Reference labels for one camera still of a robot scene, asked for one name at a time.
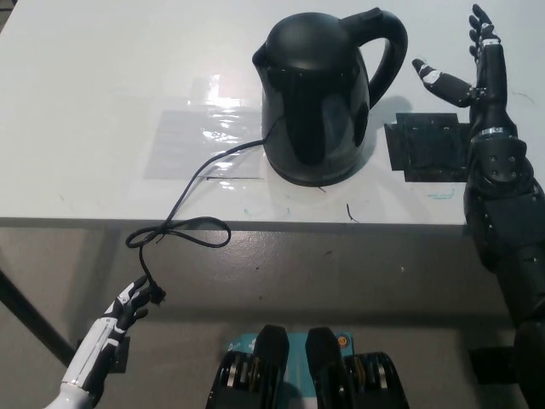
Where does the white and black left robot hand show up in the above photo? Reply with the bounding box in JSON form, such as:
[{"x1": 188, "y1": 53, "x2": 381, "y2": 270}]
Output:
[{"x1": 61, "y1": 274, "x2": 167, "y2": 391}]

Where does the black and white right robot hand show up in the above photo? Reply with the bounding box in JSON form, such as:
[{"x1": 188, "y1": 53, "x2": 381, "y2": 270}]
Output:
[{"x1": 410, "y1": 3, "x2": 519, "y2": 138}]

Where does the black electric kettle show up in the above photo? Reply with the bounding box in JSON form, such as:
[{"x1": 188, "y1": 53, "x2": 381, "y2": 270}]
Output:
[{"x1": 251, "y1": 7, "x2": 410, "y2": 180}]

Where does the black and teal robot body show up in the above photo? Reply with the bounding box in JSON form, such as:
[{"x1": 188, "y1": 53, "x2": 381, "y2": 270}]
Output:
[{"x1": 206, "y1": 324, "x2": 410, "y2": 409}]

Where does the round black kettle base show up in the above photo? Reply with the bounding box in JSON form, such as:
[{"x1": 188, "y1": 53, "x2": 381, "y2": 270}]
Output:
[{"x1": 266, "y1": 153, "x2": 363, "y2": 187}]

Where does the black tape patch on table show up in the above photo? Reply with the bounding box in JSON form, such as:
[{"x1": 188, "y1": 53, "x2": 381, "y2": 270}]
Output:
[{"x1": 382, "y1": 112, "x2": 473, "y2": 184}]

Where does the laminated paper sheet under tape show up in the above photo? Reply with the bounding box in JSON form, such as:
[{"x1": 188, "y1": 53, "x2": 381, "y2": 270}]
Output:
[{"x1": 142, "y1": 109, "x2": 273, "y2": 180}]

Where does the black power cord with plug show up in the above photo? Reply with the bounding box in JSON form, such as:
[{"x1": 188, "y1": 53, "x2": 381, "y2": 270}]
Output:
[{"x1": 125, "y1": 138, "x2": 268, "y2": 306}]

